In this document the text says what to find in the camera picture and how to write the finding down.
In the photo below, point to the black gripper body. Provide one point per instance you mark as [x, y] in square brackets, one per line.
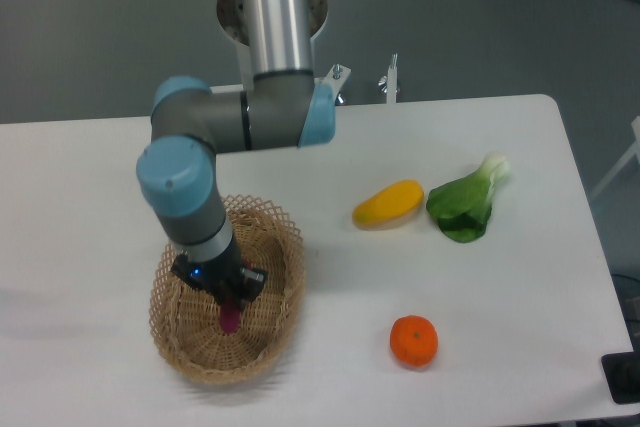
[226, 277]

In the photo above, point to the purple sweet potato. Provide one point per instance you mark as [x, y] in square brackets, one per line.
[230, 316]

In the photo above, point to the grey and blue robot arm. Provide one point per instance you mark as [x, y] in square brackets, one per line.
[192, 125]

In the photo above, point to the oval wicker basket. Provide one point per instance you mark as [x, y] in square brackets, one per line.
[222, 344]

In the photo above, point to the yellow mango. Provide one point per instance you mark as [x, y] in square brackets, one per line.
[390, 207]

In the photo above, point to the orange tangerine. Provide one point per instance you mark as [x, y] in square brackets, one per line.
[414, 341]

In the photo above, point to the green bok choy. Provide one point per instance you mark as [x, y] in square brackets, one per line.
[462, 208]

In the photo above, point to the black device at table edge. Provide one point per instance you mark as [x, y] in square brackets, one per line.
[622, 375]

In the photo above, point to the white mounting bracket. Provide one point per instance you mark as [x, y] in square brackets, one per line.
[388, 85]

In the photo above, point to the white frame at right edge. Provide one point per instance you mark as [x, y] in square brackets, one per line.
[625, 165]

